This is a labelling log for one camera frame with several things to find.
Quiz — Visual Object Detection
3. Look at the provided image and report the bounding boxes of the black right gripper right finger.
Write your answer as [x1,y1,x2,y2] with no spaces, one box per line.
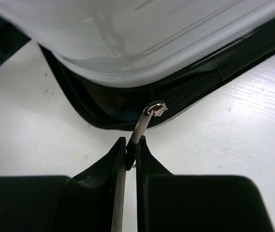
[135,137,274,232]

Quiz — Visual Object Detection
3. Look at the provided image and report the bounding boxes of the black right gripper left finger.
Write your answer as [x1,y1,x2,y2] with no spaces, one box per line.
[0,137,126,232]

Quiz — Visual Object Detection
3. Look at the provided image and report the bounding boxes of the black suitcase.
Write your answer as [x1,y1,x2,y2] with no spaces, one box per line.
[0,0,275,174]

